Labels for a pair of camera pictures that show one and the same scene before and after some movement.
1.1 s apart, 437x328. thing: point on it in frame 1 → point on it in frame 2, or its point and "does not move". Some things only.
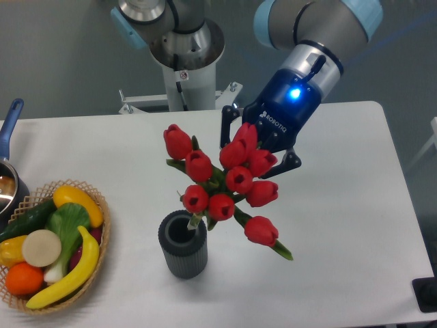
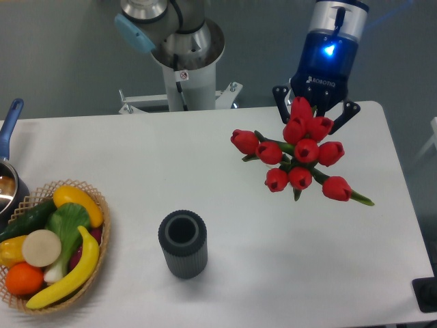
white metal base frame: [225, 98] does not move
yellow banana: [87, 266] does not move
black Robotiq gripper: [278, 113] → [327, 62]
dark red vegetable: [96, 234] does not move
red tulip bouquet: [240, 160] → [302, 152]
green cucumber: [29, 221] does not move
